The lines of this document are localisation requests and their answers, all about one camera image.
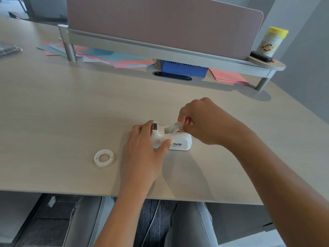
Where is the person's right forearm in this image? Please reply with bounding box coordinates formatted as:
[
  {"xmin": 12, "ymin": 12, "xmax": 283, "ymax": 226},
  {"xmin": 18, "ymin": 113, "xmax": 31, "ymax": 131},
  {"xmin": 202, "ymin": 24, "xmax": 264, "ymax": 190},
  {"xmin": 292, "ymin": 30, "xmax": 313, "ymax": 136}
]
[{"xmin": 226, "ymin": 125, "xmax": 329, "ymax": 247}]

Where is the black rectangular case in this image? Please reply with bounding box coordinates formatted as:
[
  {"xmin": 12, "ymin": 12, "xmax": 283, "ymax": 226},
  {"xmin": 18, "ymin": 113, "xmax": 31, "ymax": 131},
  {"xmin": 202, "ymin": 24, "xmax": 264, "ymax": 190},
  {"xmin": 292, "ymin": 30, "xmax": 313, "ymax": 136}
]
[{"xmin": 250, "ymin": 50, "xmax": 274, "ymax": 63}]

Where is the grey office chair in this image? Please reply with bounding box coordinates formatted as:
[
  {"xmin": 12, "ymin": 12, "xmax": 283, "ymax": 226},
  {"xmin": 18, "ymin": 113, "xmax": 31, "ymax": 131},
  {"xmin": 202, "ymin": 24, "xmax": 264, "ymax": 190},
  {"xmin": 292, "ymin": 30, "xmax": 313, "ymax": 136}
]
[{"xmin": 8, "ymin": 0, "xmax": 68, "ymax": 23}]

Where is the person's right leg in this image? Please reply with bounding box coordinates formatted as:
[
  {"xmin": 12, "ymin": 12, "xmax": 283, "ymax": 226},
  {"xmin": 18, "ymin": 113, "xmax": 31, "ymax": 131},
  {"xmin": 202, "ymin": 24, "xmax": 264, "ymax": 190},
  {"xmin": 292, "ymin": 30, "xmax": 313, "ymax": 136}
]
[{"xmin": 164, "ymin": 202, "xmax": 219, "ymax": 247}]

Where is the person's left leg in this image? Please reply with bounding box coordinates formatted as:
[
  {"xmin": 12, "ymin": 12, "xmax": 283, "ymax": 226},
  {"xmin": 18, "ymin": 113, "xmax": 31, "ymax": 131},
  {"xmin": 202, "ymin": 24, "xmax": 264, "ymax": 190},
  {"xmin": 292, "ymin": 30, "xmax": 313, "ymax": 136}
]
[{"xmin": 63, "ymin": 195, "xmax": 115, "ymax": 247}]

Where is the pinkish desk divider panel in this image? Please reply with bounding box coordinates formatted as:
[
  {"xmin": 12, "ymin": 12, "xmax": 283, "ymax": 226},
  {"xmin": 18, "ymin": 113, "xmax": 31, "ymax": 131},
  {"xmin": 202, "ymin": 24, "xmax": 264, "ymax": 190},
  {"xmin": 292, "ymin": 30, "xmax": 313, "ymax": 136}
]
[{"xmin": 66, "ymin": 0, "xmax": 264, "ymax": 61}]

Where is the clear plastic bag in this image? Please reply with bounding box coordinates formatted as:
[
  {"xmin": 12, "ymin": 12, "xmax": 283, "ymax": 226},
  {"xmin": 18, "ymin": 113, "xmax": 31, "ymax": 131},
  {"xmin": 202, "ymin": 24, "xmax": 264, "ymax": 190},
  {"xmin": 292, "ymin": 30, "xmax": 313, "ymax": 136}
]
[{"xmin": 0, "ymin": 40, "xmax": 23, "ymax": 58}]

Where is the clear tape roll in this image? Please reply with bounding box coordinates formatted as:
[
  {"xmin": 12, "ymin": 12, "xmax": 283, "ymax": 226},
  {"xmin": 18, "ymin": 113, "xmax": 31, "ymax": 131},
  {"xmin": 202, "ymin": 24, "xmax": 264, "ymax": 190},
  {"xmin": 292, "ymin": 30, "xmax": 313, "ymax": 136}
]
[{"xmin": 164, "ymin": 122, "xmax": 186, "ymax": 133}]

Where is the blue perforated box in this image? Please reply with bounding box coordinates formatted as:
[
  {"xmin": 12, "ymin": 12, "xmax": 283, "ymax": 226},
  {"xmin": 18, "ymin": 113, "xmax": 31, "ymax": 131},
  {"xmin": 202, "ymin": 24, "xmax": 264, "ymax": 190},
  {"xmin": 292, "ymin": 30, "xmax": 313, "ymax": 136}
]
[{"xmin": 160, "ymin": 59, "xmax": 209, "ymax": 79}]

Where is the person's leg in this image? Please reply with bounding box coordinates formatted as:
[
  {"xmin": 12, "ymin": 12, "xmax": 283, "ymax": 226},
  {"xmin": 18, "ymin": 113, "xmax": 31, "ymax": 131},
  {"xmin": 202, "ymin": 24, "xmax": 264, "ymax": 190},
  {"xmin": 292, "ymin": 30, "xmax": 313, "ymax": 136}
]
[
  {"xmin": 63, "ymin": 195, "xmax": 115, "ymax": 247},
  {"xmin": 164, "ymin": 202, "xmax": 219, "ymax": 247}
]

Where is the yellow-lidded wipes canister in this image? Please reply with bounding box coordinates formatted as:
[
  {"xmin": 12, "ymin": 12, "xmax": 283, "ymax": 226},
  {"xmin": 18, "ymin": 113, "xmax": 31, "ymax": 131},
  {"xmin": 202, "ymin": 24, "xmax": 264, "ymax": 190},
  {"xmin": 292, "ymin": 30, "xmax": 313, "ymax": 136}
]
[{"xmin": 256, "ymin": 27, "xmax": 289, "ymax": 58}]

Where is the white cable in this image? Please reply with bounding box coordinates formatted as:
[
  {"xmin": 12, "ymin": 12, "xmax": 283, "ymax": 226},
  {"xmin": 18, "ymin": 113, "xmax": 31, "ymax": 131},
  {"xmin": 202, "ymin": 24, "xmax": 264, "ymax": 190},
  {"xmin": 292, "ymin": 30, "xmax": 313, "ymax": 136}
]
[{"xmin": 141, "ymin": 199, "xmax": 161, "ymax": 247}]

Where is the white empty tape core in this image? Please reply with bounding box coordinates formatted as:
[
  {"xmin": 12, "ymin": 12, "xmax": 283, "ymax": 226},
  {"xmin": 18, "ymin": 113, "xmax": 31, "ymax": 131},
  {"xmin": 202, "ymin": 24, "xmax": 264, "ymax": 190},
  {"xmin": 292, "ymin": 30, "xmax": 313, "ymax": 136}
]
[{"xmin": 94, "ymin": 149, "xmax": 114, "ymax": 169}]

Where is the pile of coloured paper sheets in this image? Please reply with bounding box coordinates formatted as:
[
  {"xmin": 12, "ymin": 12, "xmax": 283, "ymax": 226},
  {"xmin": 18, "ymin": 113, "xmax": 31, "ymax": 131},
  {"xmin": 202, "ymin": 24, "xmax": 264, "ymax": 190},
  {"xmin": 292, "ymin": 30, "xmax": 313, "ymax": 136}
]
[{"xmin": 36, "ymin": 40, "xmax": 158, "ymax": 69}]

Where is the black oval cable grommet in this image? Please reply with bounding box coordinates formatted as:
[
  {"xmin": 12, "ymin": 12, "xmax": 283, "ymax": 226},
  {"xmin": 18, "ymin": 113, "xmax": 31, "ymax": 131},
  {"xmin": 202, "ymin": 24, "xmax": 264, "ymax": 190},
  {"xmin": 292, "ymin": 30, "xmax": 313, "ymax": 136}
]
[{"xmin": 153, "ymin": 71, "xmax": 193, "ymax": 81}]

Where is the white tape dispenser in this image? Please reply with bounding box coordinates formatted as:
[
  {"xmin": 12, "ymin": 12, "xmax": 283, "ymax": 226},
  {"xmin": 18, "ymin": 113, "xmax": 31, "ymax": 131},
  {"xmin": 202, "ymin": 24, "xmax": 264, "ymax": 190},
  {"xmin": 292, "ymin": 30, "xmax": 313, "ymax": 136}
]
[{"xmin": 150, "ymin": 121, "xmax": 193, "ymax": 151}]

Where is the person's left forearm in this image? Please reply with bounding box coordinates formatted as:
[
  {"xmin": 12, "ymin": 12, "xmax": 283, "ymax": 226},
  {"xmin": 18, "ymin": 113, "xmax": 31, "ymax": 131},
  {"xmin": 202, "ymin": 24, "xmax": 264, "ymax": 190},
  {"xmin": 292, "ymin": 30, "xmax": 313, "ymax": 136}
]
[{"xmin": 94, "ymin": 177, "xmax": 160, "ymax": 247}]

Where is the grey metal desk shelf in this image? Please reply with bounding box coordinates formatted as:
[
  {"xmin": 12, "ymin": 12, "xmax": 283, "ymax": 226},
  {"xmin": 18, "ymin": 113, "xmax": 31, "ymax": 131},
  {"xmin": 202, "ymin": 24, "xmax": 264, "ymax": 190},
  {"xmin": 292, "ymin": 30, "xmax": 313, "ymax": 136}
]
[{"xmin": 57, "ymin": 24, "xmax": 277, "ymax": 92}]

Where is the person's left hand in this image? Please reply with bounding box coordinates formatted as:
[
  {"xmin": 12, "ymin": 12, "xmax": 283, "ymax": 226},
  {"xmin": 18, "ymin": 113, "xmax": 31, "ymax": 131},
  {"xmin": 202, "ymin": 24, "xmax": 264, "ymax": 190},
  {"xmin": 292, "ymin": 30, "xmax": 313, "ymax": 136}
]
[{"xmin": 121, "ymin": 120, "xmax": 172, "ymax": 189}]

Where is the stack of pink paper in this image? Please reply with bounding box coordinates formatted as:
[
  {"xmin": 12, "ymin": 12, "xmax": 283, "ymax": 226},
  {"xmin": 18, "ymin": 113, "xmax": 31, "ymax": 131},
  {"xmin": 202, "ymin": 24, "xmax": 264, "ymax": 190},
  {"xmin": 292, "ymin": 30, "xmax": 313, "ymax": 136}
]
[{"xmin": 208, "ymin": 68, "xmax": 251, "ymax": 87}]

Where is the person's right hand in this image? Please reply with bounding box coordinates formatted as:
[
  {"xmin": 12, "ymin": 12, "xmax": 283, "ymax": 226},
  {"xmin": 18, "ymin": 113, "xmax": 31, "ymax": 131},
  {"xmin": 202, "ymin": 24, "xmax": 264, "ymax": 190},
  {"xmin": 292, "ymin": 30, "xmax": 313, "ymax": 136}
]
[{"xmin": 177, "ymin": 98, "xmax": 249, "ymax": 148}]

